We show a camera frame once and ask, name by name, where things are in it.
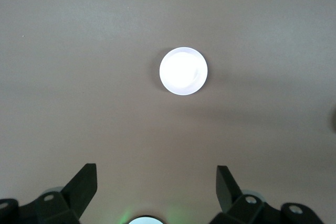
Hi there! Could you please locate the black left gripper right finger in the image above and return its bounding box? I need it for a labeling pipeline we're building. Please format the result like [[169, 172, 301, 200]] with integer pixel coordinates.
[[208, 165, 322, 224]]

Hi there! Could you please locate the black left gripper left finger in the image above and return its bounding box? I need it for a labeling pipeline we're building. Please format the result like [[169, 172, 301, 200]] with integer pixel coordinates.
[[0, 163, 98, 224]]

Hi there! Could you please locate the pink bowl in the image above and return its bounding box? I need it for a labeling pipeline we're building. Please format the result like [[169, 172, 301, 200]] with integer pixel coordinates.
[[159, 47, 208, 95]]

